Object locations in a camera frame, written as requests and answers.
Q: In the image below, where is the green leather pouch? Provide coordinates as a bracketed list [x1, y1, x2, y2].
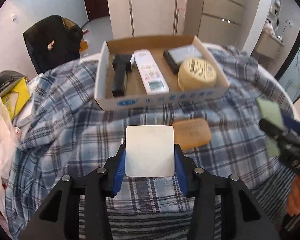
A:
[256, 98, 285, 158]

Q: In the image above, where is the tan leather case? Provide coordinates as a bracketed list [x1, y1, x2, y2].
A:
[172, 118, 212, 151]

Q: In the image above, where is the round cream candy tin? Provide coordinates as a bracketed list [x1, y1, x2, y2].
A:
[178, 57, 217, 91]

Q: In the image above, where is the black square display case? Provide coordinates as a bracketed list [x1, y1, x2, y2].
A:
[163, 50, 186, 75]

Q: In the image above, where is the white power adapter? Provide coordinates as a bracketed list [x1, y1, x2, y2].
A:
[125, 125, 175, 178]

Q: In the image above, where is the grey lighter case box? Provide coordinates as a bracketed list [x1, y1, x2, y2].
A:
[168, 44, 203, 66]

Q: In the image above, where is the white AUX remote control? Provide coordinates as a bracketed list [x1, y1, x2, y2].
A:
[133, 49, 170, 95]

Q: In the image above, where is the small black box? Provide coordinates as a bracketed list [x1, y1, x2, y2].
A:
[111, 65, 127, 97]

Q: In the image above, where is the black bracket clip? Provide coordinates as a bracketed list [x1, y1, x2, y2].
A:
[112, 54, 134, 72]

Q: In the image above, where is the person's right hand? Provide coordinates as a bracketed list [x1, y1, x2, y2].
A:
[287, 175, 300, 217]

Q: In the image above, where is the striped grey towel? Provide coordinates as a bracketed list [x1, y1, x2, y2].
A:
[78, 164, 296, 240]

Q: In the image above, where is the bathroom vanity cabinet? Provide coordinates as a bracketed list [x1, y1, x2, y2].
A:
[254, 31, 284, 59]

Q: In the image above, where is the blue plaid cloth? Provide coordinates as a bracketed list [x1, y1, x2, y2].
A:
[5, 46, 294, 239]

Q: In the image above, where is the white plastic bag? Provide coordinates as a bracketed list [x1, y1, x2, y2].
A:
[0, 97, 18, 215]

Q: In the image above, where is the yellow box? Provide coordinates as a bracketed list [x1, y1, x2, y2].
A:
[1, 77, 30, 120]

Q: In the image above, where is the beige refrigerator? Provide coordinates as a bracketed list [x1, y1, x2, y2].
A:
[183, 0, 260, 49]

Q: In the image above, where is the cardboard tray box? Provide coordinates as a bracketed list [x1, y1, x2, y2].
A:
[93, 35, 231, 112]

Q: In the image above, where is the grey bag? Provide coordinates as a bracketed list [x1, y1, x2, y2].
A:
[0, 70, 25, 93]

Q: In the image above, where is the grey mop handle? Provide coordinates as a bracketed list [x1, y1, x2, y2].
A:
[128, 0, 135, 37]

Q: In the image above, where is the wall light switch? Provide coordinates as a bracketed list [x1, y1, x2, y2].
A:
[11, 14, 17, 22]

